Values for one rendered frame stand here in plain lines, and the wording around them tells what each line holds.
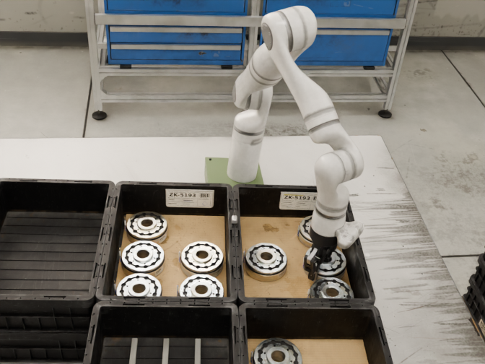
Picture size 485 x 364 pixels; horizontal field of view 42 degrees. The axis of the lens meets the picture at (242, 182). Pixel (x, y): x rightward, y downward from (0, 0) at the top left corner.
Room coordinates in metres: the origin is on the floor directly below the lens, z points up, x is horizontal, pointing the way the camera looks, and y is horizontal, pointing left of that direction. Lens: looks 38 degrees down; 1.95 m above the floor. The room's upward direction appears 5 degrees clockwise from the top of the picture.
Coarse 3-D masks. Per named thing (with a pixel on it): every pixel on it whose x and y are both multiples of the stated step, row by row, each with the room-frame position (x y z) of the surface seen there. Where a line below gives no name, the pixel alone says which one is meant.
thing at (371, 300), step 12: (348, 204) 1.23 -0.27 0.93; (348, 216) 1.19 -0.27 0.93; (240, 228) 1.11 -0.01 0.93; (240, 240) 1.07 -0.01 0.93; (240, 252) 1.03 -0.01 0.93; (360, 252) 1.06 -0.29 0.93; (240, 264) 0.99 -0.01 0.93; (360, 264) 1.02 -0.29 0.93; (240, 276) 0.97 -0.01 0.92; (240, 288) 0.92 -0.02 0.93; (372, 288) 0.95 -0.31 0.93; (240, 300) 0.89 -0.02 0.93; (252, 300) 0.89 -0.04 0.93; (264, 300) 0.89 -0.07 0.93; (276, 300) 0.89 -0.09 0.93; (288, 300) 0.90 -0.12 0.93; (300, 300) 0.90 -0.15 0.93; (312, 300) 0.90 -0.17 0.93; (324, 300) 0.90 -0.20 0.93; (336, 300) 0.91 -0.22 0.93; (348, 300) 0.91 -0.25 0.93; (360, 300) 0.91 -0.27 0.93; (372, 300) 0.92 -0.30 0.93
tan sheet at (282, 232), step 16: (240, 224) 1.23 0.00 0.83; (256, 224) 1.24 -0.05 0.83; (272, 224) 1.24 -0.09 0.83; (288, 224) 1.25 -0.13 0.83; (256, 240) 1.18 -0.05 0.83; (272, 240) 1.18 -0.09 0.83; (288, 240) 1.19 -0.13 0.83; (288, 256) 1.13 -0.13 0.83; (304, 256) 1.13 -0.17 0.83; (288, 272) 1.07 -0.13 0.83; (304, 272) 1.08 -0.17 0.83; (256, 288) 1.01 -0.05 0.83; (272, 288) 1.02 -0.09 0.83; (288, 288) 1.02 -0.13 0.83; (304, 288) 1.03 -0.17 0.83
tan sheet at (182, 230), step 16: (176, 224) 1.21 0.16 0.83; (192, 224) 1.22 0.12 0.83; (208, 224) 1.22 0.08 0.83; (128, 240) 1.14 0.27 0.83; (176, 240) 1.15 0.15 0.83; (192, 240) 1.16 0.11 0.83; (208, 240) 1.16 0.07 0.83; (224, 240) 1.17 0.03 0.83; (176, 256) 1.09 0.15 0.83; (224, 256) 1.11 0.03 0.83; (176, 272) 1.04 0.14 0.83; (224, 272) 1.06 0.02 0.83; (176, 288) 0.99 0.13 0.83; (224, 288) 1.00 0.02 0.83
